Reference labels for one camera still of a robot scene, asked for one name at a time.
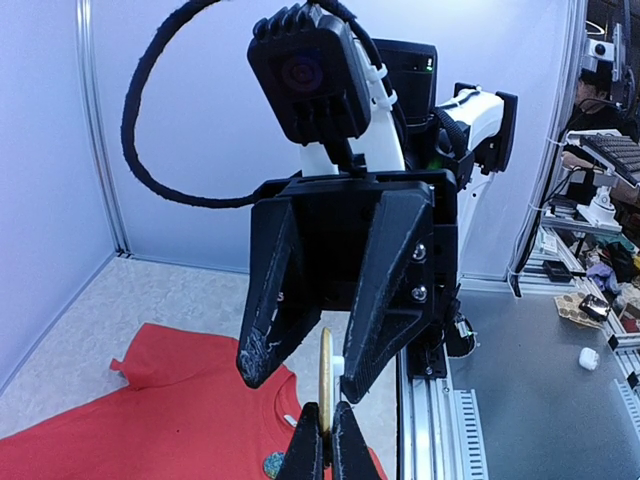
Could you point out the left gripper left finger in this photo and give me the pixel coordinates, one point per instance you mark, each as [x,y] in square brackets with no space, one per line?
[304,458]

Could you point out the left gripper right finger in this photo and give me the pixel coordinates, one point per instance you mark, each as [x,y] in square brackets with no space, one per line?
[351,458]

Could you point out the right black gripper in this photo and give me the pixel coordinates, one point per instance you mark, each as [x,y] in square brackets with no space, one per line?
[381,246]

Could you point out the red t-shirt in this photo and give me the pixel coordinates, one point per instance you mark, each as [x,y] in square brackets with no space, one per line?
[184,414]

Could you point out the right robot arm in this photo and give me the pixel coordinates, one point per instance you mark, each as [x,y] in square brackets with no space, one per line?
[439,147]

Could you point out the green blue round brooch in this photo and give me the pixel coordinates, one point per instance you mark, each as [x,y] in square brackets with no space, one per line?
[273,464]

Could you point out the white collar label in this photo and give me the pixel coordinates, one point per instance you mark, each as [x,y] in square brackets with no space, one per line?
[291,420]

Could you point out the cluttered background workbench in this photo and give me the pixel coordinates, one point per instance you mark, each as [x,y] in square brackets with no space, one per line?
[580,255]

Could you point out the person in background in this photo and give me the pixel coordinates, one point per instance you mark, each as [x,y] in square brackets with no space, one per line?
[591,112]

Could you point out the front aluminium rail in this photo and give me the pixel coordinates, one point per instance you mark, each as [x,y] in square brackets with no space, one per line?
[525,415]

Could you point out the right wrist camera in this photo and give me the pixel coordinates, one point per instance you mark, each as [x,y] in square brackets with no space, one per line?
[307,65]

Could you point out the right aluminium frame post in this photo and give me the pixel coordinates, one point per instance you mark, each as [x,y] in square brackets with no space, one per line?
[565,83]

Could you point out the aluminium frame post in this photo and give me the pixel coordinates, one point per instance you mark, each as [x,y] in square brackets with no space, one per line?
[565,83]
[91,102]

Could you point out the left aluminium frame post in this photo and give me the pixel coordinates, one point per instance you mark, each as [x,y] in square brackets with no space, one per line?
[91,102]

